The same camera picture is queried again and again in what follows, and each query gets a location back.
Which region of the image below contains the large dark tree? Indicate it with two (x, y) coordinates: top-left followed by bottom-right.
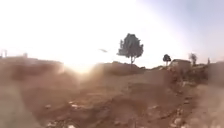
(116, 32), (145, 65)

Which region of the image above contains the small dark tree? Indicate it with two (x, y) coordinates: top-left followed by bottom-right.
(162, 53), (172, 67)

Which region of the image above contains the low stone building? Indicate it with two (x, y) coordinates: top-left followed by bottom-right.
(170, 58), (192, 72)

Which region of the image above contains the thin bare tree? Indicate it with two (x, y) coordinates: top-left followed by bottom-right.
(188, 52), (198, 67)

